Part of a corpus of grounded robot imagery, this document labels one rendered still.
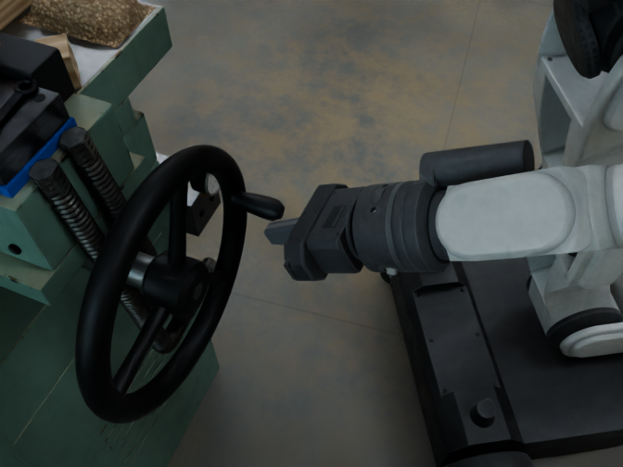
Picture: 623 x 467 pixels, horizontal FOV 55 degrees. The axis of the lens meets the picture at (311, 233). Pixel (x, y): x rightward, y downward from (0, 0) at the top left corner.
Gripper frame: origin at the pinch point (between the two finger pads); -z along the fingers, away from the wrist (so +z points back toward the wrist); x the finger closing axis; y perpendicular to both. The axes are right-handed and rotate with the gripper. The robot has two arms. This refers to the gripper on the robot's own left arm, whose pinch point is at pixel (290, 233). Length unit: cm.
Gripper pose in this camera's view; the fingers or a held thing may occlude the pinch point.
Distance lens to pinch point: 66.6
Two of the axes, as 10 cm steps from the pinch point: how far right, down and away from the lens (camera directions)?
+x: 4.0, -7.1, 5.8
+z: 8.0, -0.4, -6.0
